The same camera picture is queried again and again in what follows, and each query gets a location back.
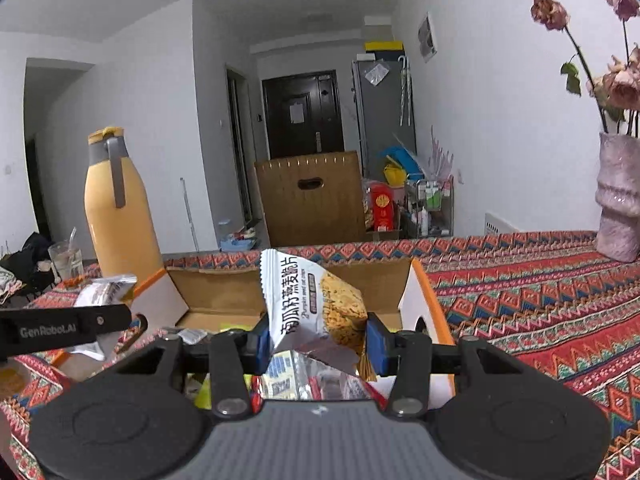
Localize black cloth bag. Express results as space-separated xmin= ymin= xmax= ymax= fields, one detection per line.
xmin=0 ymin=232 xmax=56 ymax=306

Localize white printed snack packet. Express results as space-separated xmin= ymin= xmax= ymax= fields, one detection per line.
xmin=265 ymin=350 xmax=361 ymax=401

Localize orange-edged cardboard box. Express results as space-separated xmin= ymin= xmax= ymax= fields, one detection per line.
xmin=117 ymin=257 xmax=458 ymax=411

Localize pink textured vase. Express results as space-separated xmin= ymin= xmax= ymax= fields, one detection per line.
xmin=595 ymin=131 xmax=640 ymax=263

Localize white pole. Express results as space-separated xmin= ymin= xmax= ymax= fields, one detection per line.
xmin=179 ymin=177 xmax=201 ymax=253

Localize dried pink flowers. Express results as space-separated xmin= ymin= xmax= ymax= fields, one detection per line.
xmin=517 ymin=0 xmax=640 ymax=137

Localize dark entrance door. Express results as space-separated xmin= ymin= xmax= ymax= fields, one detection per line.
xmin=261 ymin=71 xmax=346 ymax=159

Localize yellow thermos jug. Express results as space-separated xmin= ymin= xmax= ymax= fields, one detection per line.
xmin=84 ymin=127 xmax=165 ymax=286

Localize metal wire trolley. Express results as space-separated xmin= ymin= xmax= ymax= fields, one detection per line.
xmin=404 ymin=176 xmax=455 ymax=238

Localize large brown cardboard carton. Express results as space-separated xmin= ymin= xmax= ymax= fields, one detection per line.
xmin=254 ymin=151 xmax=368 ymax=248

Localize brown white snack packet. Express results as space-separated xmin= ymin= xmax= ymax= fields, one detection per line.
xmin=72 ymin=274 xmax=138 ymax=361

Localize red snack packet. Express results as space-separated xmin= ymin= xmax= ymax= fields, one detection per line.
xmin=250 ymin=374 xmax=268 ymax=413

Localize grey refrigerator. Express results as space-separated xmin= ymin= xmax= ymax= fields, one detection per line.
xmin=351 ymin=57 xmax=417 ymax=181

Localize white cracker snack packet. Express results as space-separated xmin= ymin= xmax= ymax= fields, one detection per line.
xmin=260 ymin=249 xmax=370 ymax=378

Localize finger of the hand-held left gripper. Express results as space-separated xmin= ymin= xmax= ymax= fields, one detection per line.
xmin=80 ymin=304 xmax=133 ymax=346

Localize white wall heater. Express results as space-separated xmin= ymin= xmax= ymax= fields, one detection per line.
xmin=484 ymin=212 xmax=522 ymax=235

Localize drinking glass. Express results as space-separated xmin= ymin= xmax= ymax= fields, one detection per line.
xmin=48 ymin=227 xmax=84 ymax=283

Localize pink feather decoration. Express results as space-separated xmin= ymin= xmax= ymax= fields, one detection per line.
xmin=429 ymin=127 xmax=455 ymax=181

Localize blue bag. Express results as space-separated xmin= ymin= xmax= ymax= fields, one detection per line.
xmin=377 ymin=146 xmax=426 ymax=173

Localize white wall panel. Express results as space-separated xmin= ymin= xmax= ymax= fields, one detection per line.
xmin=416 ymin=11 xmax=438 ymax=63

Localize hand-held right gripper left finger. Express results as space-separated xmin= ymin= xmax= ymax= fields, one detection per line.
xmin=117 ymin=329 xmax=273 ymax=418

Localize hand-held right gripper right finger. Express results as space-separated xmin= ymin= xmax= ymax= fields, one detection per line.
xmin=366 ymin=312 xmax=521 ymax=418

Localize red gift box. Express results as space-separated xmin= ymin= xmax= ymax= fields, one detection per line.
xmin=366 ymin=181 xmax=401 ymax=233

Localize white hanging umbrella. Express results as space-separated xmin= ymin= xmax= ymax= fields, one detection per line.
xmin=398 ymin=57 xmax=414 ymax=127

